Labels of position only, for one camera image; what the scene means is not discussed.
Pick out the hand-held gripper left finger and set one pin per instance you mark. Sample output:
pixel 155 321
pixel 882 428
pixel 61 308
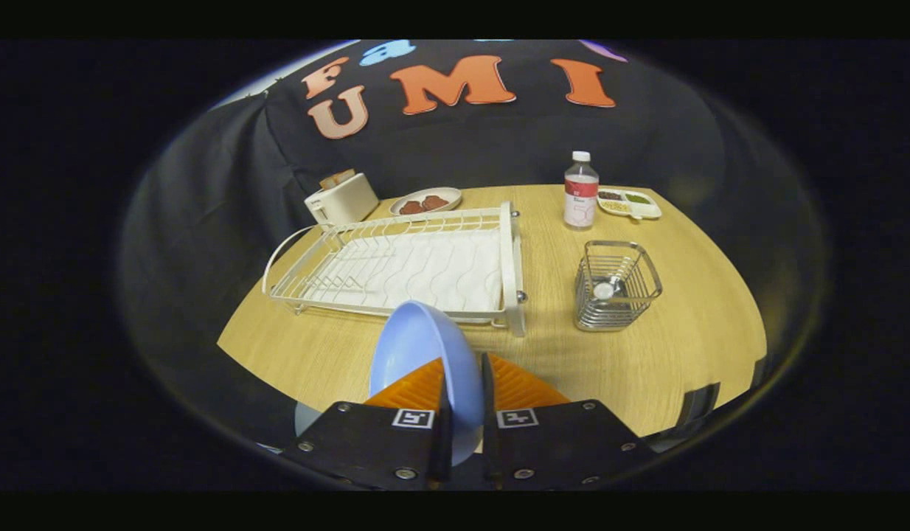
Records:
pixel 442 442

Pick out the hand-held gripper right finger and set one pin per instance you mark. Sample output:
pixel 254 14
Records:
pixel 489 435

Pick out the light blue plate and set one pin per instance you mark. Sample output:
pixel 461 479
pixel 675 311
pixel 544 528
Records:
pixel 418 339

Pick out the beige oval plate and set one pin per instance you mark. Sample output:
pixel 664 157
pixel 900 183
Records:
pixel 455 195

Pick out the white wavy drain tray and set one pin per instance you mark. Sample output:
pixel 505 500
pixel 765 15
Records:
pixel 440 273

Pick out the brown meat patty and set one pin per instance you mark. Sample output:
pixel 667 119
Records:
pixel 411 208
pixel 434 202

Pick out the clear bottle with red label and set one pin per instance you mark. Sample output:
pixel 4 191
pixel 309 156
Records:
pixel 580 199

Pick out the white toaster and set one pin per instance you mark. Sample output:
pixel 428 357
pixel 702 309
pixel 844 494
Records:
pixel 348 203

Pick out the white divided snack tray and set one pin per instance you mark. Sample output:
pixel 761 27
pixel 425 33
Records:
pixel 650 209

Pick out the toast slice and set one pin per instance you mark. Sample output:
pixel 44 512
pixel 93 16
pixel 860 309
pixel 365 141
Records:
pixel 337 178

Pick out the black backdrop cloth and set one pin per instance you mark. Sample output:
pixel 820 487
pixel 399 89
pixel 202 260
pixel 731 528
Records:
pixel 499 140

